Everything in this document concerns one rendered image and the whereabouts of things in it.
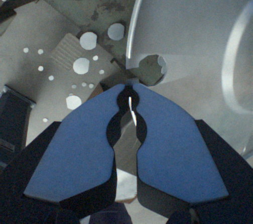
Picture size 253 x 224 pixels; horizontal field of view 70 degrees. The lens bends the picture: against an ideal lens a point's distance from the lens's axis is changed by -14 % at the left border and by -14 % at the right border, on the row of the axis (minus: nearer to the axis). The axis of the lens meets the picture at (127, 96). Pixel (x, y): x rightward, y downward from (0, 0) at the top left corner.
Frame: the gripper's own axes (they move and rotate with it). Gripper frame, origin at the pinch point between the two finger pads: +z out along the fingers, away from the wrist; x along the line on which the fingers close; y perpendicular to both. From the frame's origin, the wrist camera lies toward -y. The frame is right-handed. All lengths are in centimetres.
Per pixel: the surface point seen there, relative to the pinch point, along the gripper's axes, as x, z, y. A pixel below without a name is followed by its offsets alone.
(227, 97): 8.4, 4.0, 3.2
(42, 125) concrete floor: -48, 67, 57
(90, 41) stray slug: -5.0, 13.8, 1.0
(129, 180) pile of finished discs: -3, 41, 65
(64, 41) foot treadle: -24, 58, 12
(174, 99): 3.3, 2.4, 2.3
